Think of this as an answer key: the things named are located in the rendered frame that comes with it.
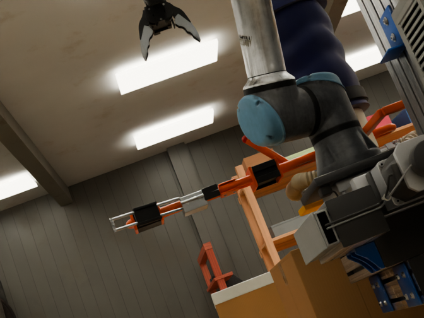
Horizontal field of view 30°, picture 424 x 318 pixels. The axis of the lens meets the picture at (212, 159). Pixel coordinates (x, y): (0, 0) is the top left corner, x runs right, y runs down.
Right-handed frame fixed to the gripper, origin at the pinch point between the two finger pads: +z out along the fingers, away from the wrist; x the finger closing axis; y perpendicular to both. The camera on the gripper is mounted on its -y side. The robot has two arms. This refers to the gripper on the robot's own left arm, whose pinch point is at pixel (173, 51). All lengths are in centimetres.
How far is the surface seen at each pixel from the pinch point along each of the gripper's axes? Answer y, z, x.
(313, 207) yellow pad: 31, 47, -24
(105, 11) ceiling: 487, -245, -8
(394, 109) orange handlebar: 0, 34, -47
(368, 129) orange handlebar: 13, 34, -43
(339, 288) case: 7, 70, -18
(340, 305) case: 7, 74, -16
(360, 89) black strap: 20, 22, -47
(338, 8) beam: 615, -218, -254
